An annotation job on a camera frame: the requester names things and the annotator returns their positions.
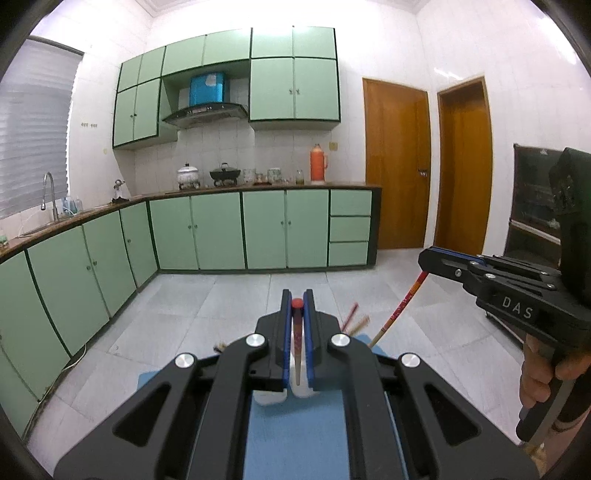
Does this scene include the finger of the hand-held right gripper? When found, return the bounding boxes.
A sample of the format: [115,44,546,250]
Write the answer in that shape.
[417,250,563,291]
[426,247,563,278]

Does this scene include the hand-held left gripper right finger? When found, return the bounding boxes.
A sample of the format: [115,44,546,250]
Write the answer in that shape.
[302,288,541,480]

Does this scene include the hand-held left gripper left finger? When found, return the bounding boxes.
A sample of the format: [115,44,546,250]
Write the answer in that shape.
[53,289,293,480]

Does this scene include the red orange wooden chopstick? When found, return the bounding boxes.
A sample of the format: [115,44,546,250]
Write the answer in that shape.
[291,298,306,387]

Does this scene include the white utensil holder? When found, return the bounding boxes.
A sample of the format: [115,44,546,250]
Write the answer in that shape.
[252,357,325,408]

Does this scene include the person's right hand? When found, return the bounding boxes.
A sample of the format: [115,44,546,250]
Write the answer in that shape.
[519,333,591,411]

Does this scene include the blue table mat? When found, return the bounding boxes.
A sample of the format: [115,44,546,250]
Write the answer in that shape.
[137,333,413,480]

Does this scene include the wooden door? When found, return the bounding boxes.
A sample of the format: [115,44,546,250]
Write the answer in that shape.
[436,75,493,258]
[362,77,433,251]

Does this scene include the black cabinet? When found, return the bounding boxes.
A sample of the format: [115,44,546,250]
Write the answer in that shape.
[501,143,591,343]

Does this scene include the green base cabinets with drawers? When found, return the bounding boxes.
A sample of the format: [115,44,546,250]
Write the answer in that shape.
[147,185,383,274]

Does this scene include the orange thermos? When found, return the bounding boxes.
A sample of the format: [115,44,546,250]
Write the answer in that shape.
[310,143,330,186]

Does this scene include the black wok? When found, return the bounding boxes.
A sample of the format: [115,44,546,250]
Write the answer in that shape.
[209,162,242,187]

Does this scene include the white cooking pot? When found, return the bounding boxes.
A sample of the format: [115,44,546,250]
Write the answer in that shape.
[176,162,202,190]

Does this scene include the green base cabinets with sink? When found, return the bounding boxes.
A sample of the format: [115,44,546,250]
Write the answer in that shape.
[0,199,161,428]

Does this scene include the range hood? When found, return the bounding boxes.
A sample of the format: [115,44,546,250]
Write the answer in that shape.
[161,102,249,130]

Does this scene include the blue box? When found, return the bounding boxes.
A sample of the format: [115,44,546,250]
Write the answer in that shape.
[189,71,228,106]

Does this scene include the metal faucet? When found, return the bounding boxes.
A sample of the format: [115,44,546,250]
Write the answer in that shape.
[40,172,59,222]

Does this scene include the white window blind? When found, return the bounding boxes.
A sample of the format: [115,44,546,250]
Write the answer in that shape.
[0,39,85,223]

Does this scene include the green wall cabinet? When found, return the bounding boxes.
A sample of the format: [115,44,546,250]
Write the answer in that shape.
[248,26,342,134]
[161,31,253,78]
[113,46,180,150]

